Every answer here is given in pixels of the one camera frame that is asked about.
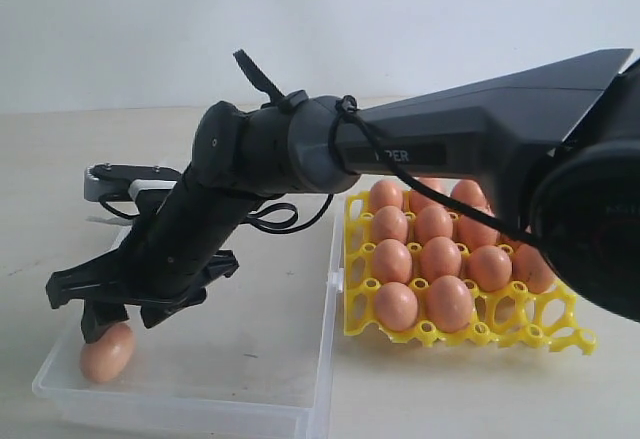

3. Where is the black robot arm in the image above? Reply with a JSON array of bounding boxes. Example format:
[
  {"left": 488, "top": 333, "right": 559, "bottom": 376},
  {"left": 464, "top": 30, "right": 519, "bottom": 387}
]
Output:
[{"left": 46, "top": 49, "right": 639, "bottom": 343}]

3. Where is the yellow plastic egg tray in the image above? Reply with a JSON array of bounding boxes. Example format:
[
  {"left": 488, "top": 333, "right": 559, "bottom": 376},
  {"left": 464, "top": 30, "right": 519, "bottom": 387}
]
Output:
[{"left": 342, "top": 190, "right": 597, "bottom": 355}]

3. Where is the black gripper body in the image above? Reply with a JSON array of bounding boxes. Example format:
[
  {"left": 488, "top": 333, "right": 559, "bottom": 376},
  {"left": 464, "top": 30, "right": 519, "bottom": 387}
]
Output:
[{"left": 46, "top": 171, "right": 260, "bottom": 329}]

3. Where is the clear plastic tray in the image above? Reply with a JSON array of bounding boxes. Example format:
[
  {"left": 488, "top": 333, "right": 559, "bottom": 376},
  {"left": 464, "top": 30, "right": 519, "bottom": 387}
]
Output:
[{"left": 32, "top": 195, "right": 344, "bottom": 438}]

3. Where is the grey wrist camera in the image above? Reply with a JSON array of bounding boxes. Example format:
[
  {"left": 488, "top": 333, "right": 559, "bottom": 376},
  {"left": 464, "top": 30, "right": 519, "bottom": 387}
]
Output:
[{"left": 83, "top": 163, "right": 181, "bottom": 202}]

